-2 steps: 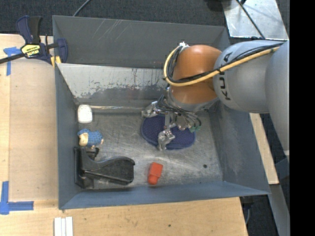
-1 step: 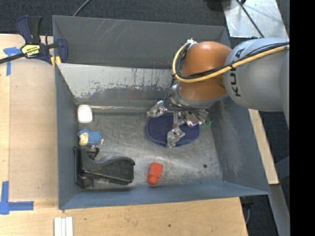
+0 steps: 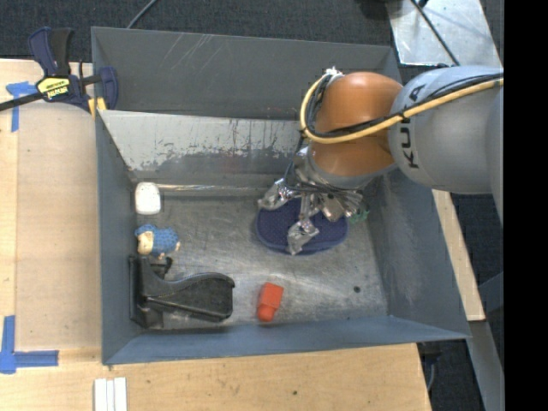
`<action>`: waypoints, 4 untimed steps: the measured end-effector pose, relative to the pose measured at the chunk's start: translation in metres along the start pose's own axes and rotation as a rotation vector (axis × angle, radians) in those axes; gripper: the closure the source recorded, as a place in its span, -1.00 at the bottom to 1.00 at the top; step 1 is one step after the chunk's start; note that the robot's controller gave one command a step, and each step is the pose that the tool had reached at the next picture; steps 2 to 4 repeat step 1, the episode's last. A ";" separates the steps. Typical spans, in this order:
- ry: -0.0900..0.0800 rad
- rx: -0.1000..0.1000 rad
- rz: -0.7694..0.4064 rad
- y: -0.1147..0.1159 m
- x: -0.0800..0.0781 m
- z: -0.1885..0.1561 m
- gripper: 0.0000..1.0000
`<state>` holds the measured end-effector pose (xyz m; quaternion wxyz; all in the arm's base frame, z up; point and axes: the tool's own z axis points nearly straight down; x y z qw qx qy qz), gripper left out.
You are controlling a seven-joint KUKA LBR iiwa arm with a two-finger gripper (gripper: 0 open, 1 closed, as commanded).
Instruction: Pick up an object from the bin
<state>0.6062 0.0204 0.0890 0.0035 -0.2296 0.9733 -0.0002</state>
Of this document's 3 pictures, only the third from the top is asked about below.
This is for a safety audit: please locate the grey metal bin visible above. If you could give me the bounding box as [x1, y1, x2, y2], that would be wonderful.
[90, 26, 474, 366]

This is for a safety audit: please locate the black hand tool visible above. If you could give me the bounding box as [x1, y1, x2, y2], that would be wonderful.
[128, 254, 236, 330]

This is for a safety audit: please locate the white rounded box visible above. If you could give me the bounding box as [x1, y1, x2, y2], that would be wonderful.
[134, 181, 163, 216]

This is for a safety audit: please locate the red-orange plastic block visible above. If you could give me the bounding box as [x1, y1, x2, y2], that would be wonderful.
[256, 282, 285, 323]

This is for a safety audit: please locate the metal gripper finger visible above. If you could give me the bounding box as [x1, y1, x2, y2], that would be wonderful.
[287, 219, 321, 257]
[257, 177, 297, 211]

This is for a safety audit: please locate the dark blue oval pad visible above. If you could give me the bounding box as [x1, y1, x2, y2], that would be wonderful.
[254, 196, 349, 257]

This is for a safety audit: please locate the blue toy animal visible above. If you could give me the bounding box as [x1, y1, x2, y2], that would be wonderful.
[134, 223, 182, 258]

